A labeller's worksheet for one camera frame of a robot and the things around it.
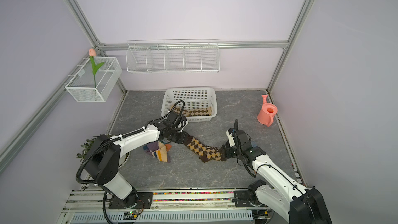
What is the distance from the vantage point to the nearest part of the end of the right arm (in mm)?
596

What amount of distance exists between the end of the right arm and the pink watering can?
30 centimetres

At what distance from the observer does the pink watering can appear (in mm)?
951
